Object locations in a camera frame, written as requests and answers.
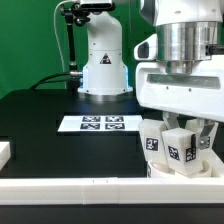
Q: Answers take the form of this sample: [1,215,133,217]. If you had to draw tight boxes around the white front rail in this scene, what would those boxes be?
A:
[0,178,224,205]

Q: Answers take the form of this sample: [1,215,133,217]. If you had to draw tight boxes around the white rail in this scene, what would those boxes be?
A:
[208,150,224,178]
[0,178,224,205]

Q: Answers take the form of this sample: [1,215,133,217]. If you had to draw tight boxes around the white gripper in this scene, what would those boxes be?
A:
[134,61,224,151]

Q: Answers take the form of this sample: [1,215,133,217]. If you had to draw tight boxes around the white round stool seat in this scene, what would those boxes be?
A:
[147,161,212,179]

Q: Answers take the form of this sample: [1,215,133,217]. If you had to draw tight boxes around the black cables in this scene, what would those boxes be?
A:
[29,73,81,90]

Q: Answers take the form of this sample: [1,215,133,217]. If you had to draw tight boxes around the white marker sheet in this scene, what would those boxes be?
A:
[58,115,142,132]

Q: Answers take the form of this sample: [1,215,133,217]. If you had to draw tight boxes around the white right rail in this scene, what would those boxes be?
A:
[208,150,224,178]

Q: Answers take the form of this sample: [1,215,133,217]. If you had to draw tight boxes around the white cable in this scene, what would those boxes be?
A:
[53,0,74,64]

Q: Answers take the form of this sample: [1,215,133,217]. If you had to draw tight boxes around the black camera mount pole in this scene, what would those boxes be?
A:
[60,3,89,92]

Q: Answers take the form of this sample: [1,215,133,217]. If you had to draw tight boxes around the white block at left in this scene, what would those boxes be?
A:
[0,141,11,170]

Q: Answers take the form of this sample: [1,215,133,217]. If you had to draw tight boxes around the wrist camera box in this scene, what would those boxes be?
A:
[134,34,158,61]

